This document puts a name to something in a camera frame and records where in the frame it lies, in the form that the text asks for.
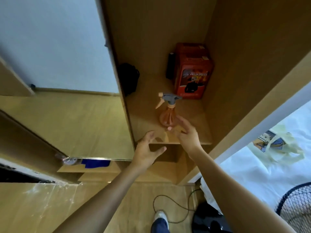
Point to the black pouch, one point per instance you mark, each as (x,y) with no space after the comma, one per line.
(128,78)

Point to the red box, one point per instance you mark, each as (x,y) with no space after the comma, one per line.
(194,72)

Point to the wooden wardrobe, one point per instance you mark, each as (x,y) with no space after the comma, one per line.
(150,33)

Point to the orange spray bottle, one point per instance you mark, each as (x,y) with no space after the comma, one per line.
(167,116)

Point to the person's right hand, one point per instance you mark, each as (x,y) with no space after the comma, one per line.
(192,140)

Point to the white bed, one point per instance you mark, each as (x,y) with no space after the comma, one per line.
(262,181)

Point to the black standing fan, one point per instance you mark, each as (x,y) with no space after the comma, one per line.
(209,220)

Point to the cartoon print cloth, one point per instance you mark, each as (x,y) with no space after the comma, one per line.
(277,143)

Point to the person's white shoe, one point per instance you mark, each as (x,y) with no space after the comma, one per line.
(161,214)

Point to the tall framed mirror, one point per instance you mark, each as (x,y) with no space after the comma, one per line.
(60,46)

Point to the person's right forearm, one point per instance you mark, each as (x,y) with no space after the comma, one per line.
(235,196)

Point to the grey dotted slipper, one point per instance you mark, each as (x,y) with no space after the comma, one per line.
(69,161)

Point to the person's left hand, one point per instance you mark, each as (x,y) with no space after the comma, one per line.
(144,155)

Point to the blue cloth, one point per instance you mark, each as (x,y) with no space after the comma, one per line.
(96,163)

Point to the person's left forearm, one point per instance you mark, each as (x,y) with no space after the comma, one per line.
(104,203)

